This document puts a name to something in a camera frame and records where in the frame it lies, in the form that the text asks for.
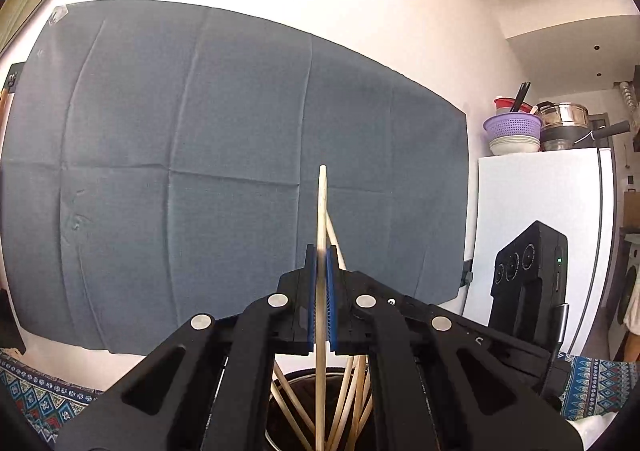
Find grey wall cloth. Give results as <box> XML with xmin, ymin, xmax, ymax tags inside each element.
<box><xmin>0</xmin><ymin>0</ymin><xmax>469</xmax><ymax>355</ymax></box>

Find steel pot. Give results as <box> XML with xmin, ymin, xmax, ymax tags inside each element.
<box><xmin>536</xmin><ymin>102</ymin><xmax>591</xmax><ymax>128</ymax></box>

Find steel pots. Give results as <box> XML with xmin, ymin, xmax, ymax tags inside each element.
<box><xmin>540</xmin><ymin>121</ymin><xmax>632</xmax><ymax>152</ymax></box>

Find black cylindrical utensil holder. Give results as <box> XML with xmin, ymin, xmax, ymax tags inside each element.
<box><xmin>267</xmin><ymin>367</ymin><xmax>377</xmax><ymax>451</ymax></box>

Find white bowl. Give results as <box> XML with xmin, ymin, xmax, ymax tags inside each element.
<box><xmin>489</xmin><ymin>136</ymin><xmax>542</xmax><ymax>156</ymax></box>

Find white washing machine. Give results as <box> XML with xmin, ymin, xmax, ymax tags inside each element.
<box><xmin>620</xmin><ymin>233</ymin><xmax>640</xmax><ymax>329</ymax></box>

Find blue patterned tablecloth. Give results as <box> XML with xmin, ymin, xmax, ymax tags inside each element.
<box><xmin>0</xmin><ymin>348</ymin><xmax>626</xmax><ymax>447</ymax></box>

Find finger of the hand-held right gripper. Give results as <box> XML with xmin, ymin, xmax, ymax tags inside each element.
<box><xmin>382</xmin><ymin>293</ymin><xmax>496</xmax><ymax>357</ymax></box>

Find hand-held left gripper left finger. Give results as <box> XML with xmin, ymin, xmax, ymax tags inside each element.
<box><xmin>55</xmin><ymin>245</ymin><xmax>317</xmax><ymax>451</ymax></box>

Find purple colander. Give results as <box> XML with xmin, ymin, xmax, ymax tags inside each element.
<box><xmin>482</xmin><ymin>113</ymin><xmax>544</xmax><ymax>142</ymax></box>

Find red bowl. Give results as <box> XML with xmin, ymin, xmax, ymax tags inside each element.
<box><xmin>494</xmin><ymin>97</ymin><xmax>534</xmax><ymax>114</ymax></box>

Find white refrigerator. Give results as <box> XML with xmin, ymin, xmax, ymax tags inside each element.
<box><xmin>462</xmin><ymin>146</ymin><xmax>619</xmax><ymax>358</ymax></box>

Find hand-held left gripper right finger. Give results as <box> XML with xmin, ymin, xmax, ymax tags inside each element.
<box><xmin>326</xmin><ymin>247</ymin><xmax>583</xmax><ymax>451</ymax></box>

